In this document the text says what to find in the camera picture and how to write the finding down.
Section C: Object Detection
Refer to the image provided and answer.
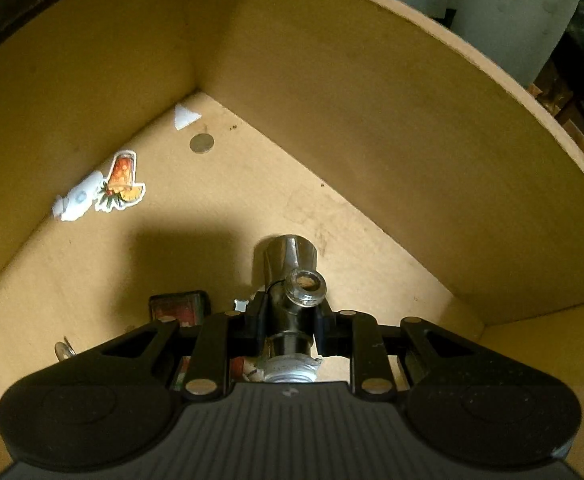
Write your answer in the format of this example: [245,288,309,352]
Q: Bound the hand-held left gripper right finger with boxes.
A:
[314,300,479,403]

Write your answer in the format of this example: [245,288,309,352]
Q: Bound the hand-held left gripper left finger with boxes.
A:
[100,292,269,403]

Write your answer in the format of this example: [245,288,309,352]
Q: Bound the chrome angle valve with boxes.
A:
[253,234,329,385]

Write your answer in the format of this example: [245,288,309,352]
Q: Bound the black and red box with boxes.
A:
[148,289,259,392]

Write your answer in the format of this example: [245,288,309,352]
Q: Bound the drink glass sticker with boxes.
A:
[97,149,146,211]

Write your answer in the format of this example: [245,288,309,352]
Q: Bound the white triangular paper scrap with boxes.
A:
[173,103,203,131]

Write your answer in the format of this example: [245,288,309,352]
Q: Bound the white sticker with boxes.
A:
[52,170,104,222]

